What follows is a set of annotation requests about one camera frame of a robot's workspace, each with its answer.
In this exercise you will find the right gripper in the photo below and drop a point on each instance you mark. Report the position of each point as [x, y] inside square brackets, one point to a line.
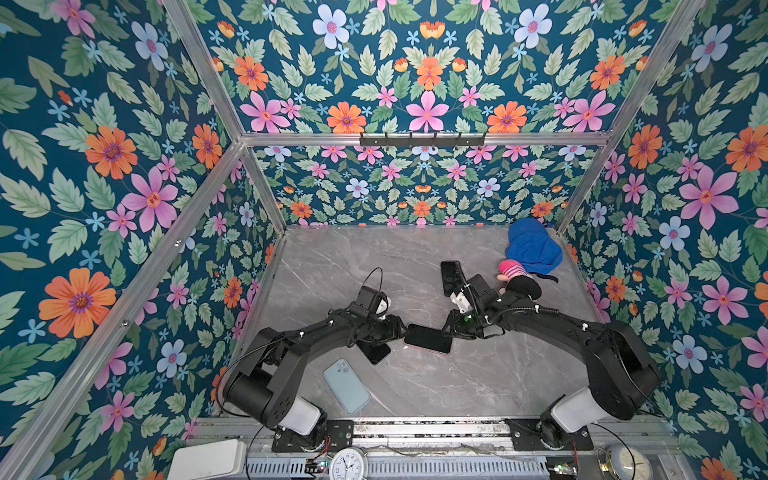
[454, 329]

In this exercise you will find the white clock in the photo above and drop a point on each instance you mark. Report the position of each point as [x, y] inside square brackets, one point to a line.
[348, 464]

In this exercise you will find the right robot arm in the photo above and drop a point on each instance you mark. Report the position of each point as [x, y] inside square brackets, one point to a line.
[621, 376]

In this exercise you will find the black phone case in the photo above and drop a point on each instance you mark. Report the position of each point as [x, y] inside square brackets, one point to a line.
[452, 277]

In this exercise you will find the brass alarm clock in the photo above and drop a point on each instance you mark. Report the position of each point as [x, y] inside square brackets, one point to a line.
[619, 462]

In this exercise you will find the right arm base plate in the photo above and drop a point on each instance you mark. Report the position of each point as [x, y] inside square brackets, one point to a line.
[529, 433]

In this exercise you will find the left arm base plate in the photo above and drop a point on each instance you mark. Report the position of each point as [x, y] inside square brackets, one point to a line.
[327, 436]

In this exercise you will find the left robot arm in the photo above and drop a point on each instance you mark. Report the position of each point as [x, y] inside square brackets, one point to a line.
[265, 380]

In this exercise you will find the black hook rail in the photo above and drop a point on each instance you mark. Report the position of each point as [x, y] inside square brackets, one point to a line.
[409, 140]

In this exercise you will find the white heat sink strip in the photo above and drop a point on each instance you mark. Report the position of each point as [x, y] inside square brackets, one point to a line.
[402, 468]

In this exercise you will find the doll with blue cloth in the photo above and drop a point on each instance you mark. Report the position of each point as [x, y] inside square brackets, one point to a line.
[532, 254]

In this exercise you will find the white box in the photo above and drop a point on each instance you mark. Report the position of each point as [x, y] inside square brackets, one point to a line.
[216, 460]

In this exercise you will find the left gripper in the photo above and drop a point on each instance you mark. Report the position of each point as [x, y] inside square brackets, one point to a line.
[395, 330]

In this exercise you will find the light blue phone case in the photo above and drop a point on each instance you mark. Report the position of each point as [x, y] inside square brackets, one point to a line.
[346, 386]

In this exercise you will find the black phone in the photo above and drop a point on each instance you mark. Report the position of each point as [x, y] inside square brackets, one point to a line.
[428, 338]
[374, 353]

